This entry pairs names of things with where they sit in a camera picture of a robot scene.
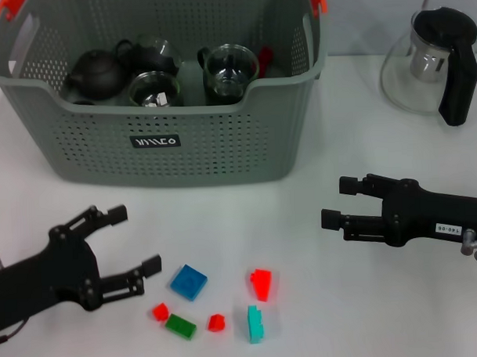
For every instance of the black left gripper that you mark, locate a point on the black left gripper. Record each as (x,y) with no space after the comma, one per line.
(42,279)

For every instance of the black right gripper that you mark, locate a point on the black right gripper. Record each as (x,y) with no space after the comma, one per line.
(424,215)

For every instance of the glass teacup with black base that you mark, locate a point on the glass teacup with black base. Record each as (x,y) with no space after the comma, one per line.
(229,73)
(148,56)
(214,100)
(141,89)

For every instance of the dark red building brick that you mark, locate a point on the dark red building brick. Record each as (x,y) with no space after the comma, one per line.
(264,60)

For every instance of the grey perforated storage basket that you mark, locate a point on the grey perforated storage basket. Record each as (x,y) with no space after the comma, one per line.
(222,163)

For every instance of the blue square building brick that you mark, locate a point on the blue square building brick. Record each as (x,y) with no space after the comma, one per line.
(189,282)

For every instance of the small red building brick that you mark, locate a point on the small red building brick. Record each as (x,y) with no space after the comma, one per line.
(161,312)
(217,323)

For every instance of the green building brick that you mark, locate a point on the green building brick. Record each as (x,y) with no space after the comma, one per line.
(181,325)

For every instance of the red wedge building brick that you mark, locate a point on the red wedge building brick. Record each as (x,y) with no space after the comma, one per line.
(262,285)

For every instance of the teal building brick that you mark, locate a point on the teal building brick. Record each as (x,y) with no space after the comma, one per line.
(254,324)

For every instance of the black clay teapot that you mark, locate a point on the black clay teapot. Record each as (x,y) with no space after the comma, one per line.
(95,75)

